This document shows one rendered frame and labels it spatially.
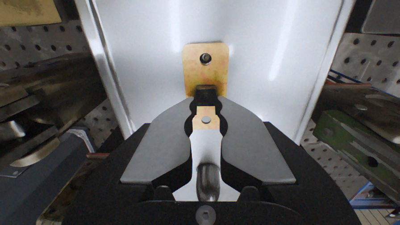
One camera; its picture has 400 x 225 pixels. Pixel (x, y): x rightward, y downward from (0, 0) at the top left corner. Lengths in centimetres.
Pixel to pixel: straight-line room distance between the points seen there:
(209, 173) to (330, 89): 21
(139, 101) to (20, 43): 56
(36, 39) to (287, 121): 65
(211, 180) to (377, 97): 24
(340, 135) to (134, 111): 23
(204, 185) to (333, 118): 16
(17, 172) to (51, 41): 38
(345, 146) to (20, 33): 75
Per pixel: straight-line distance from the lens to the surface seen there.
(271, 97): 17
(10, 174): 68
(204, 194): 20
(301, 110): 19
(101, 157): 34
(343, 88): 29
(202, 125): 16
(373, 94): 30
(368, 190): 268
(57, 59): 24
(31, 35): 66
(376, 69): 68
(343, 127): 21
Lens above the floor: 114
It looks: 58 degrees down
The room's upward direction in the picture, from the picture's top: 176 degrees counter-clockwise
